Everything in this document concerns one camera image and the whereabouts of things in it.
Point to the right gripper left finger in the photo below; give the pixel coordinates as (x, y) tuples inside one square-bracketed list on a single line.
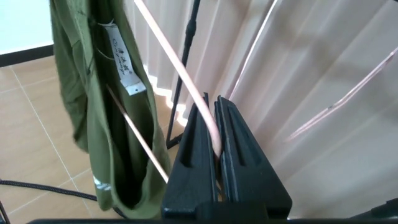
[(189, 183)]

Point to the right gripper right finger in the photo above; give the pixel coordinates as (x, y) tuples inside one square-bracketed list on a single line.
[(252, 183)]

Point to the pink clothes hanger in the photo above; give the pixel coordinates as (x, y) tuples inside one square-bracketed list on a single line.
[(186, 81), (331, 107)]

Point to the green long-sleeved shirt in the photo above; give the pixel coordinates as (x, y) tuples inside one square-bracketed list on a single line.
[(71, 62)]

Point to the black clothes rack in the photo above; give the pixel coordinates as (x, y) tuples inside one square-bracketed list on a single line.
[(189, 31)]

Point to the beige curtain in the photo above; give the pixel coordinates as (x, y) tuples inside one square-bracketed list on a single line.
[(311, 62)]

